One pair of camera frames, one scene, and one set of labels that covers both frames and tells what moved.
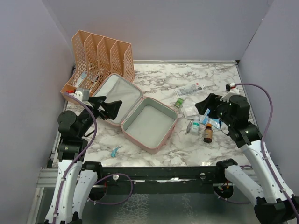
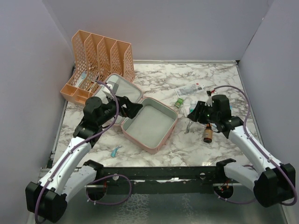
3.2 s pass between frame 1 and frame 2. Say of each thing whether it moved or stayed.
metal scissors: stayed
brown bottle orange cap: stayed
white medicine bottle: moved
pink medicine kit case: stayed
